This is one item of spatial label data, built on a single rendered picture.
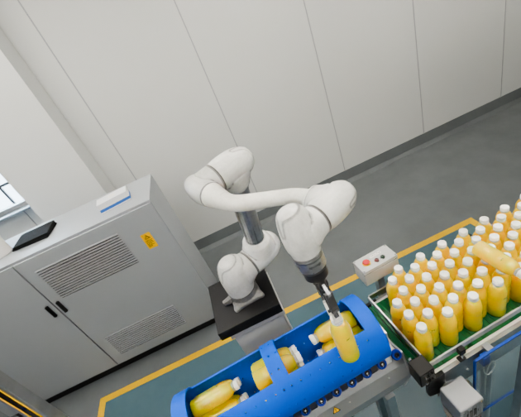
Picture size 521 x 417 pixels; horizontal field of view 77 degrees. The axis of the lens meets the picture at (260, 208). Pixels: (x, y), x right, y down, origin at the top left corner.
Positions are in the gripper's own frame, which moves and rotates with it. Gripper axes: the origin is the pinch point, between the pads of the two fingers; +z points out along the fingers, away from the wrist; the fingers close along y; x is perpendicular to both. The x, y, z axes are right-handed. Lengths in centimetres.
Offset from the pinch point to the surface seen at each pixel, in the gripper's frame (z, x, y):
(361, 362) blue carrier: 36.1, 2.7, -4.1
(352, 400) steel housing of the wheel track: 60, -7, -7
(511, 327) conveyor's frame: 61, 67, -1
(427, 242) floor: 137, 129, -144
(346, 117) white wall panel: 42, 151, -283
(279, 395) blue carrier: 29.4, -30.5, -4.6
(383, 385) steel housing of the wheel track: 62, 8, -8
